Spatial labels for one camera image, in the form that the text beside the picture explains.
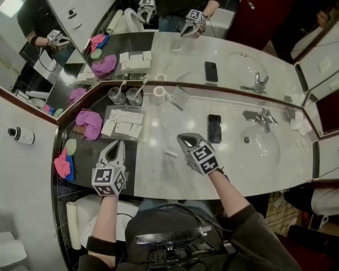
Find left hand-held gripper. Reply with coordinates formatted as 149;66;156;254
92;139;130;196

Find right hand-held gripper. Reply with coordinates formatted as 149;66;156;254
176;133;219;176

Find group of white sachets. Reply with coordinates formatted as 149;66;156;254
101;108;144;139

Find person's right forearm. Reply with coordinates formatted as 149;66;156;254
208;169;253;218

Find person's left forearm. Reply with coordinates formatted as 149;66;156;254
88;194;119;261

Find black forearm band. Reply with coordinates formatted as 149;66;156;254
86;235;117;257

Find black smartphone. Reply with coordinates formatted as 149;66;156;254
207;114;222;144

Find clear plastic tray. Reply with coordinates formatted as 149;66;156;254
101;105;146;141

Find purple cloth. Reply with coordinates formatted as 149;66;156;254
75;110;103;140

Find pale green round pad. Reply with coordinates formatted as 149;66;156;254
64;138;77;156

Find blue cloth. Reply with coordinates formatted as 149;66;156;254
65;155;76;182

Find white toilet paper roll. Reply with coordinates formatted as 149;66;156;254
153;86;167;105

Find glass tumbler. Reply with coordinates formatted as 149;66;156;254
126;87;143;106
108;87;127;106

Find person's blue jeans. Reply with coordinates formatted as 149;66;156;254
137;198;220;212

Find white sink basin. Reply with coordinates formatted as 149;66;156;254
239;124;281;173

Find chrome faucet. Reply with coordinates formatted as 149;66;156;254
242;107;279;133

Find person's dark shirt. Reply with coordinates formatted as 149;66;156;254
78;203;296;271

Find cream paper roll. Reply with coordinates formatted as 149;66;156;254
65;201;82;251

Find white pump bottle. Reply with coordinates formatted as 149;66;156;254
7;126;35;146

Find white folded towel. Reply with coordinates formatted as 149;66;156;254
290;111;313;137

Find angled mirror panel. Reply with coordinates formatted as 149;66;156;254
0;0;103;125
303;60;339;137

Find white fabric bundle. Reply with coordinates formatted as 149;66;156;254
311;187;339;216

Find dark red wooden door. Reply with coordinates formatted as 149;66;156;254
272;224;339;271

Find large wall mirror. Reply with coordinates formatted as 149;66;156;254
47;0;305;106

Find black chest camera mount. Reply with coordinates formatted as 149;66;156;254
135;226;231;271

